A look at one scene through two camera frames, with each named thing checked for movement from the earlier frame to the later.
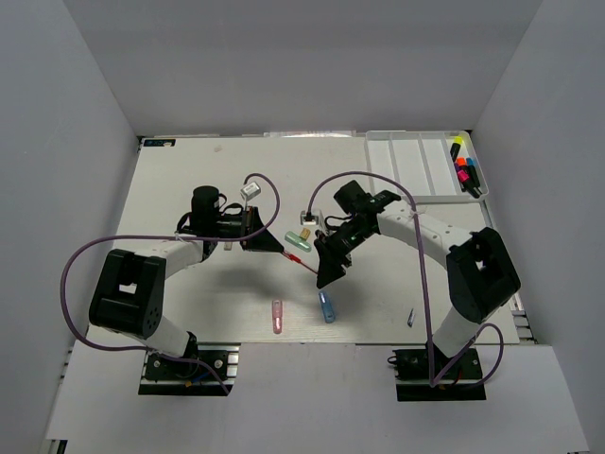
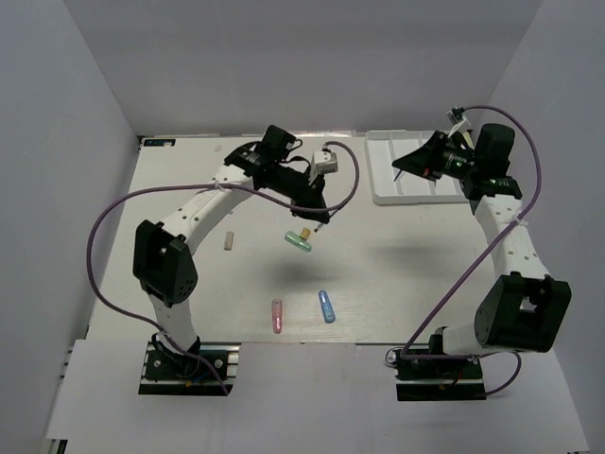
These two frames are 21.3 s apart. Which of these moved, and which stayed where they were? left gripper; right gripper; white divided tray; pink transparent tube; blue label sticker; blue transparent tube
Moved: left gripper; right gripper
Stayed: blue transparent tube; pink transparent tube; white divided tray; blue label sticker
